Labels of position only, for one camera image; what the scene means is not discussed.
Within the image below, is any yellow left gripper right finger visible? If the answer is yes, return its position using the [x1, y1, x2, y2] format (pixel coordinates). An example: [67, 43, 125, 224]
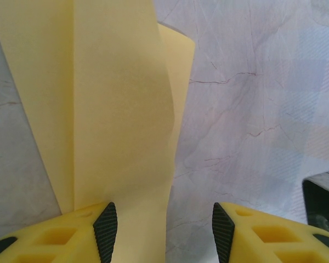
[212, 202, 329, 263]

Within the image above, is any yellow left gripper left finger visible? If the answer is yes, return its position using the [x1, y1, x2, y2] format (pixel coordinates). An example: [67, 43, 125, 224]
[0, 202, 118, 263]

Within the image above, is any yellow square paper sheet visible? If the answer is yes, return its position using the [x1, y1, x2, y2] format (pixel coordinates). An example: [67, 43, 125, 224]
[0, 0, 196, 263]

